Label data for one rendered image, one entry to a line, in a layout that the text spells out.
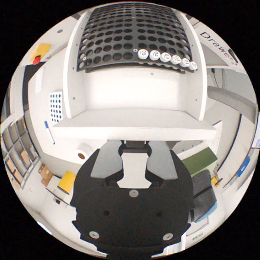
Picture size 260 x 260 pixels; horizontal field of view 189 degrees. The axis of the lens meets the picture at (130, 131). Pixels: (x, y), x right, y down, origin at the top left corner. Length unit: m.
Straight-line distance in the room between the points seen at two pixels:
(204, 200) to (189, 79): 0.39
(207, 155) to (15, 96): 1.22
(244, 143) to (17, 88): 3.89
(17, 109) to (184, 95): 0.91
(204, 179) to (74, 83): 0.50
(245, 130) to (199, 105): 2.91
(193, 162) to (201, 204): 0.21
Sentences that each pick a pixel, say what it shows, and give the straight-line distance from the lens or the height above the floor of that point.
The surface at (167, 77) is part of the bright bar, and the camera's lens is 0.18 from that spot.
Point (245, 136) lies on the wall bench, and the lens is 3.06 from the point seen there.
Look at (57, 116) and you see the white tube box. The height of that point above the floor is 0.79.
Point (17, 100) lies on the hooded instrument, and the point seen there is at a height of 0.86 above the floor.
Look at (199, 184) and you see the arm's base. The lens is 0.41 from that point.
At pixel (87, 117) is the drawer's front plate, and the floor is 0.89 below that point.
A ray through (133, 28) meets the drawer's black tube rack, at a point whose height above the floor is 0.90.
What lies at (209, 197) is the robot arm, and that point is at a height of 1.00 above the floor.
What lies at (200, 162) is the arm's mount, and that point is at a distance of 0.43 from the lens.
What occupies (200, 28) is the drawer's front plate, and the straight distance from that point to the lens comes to 0.33.
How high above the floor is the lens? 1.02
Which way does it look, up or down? 62 degrees down
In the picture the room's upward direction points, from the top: 174 degrees counter-clockwise
